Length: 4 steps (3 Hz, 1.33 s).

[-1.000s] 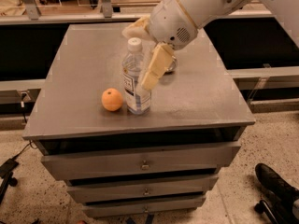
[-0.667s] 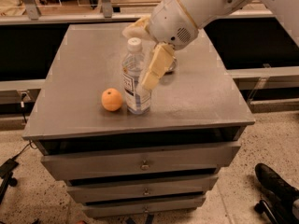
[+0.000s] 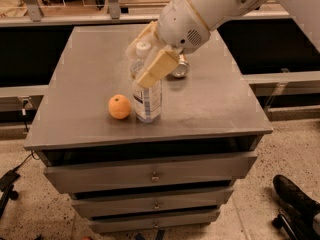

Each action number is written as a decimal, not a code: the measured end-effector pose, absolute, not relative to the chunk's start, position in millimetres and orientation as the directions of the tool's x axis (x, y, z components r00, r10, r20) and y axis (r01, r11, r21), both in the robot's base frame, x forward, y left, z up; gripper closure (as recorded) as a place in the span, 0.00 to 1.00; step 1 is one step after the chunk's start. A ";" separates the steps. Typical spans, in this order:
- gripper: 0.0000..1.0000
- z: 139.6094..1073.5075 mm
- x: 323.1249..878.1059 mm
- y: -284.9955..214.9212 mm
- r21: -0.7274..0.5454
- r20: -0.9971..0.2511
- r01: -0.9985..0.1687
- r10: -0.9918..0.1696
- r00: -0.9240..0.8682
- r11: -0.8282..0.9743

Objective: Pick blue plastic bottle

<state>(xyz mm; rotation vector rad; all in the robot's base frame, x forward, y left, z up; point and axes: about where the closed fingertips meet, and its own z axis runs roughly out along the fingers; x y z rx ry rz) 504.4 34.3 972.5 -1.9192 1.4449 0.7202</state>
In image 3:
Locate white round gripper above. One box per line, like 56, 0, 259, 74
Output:
126, 0, 210, 88

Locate clear plastic water bottle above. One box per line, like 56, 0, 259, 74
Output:
130, 41, 162, 123

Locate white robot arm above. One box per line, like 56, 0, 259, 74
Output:
126, 0, 320, 88

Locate crushed aluminium can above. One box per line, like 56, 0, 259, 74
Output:
170, 54, 190, 79

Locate grey metal railing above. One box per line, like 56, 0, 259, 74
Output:
0, 0, 320, 28

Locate orange fruit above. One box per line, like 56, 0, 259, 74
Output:
108, 94, 131, 120

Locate grey drawer cabinet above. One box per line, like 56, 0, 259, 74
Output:
26, 25, 271, 233

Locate top grey drawer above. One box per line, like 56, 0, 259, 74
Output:
44, 151, 257, 193

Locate grey drawer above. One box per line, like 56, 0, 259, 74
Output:
44, 151, 257, 193
72, 187, 233, 218
88, 208, 220, 234

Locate middle grey drawer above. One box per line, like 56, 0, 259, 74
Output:
72, 187, 233, 218

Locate bottom grey drawer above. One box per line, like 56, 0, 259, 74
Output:
88, 208, 220, 234

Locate black shoe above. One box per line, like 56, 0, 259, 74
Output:
273, 175, 320, 225

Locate black office chair base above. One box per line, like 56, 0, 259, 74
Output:
271, 213, 320, 240

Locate black power adapter with cable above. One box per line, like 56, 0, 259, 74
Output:
0, 151, 36, 191

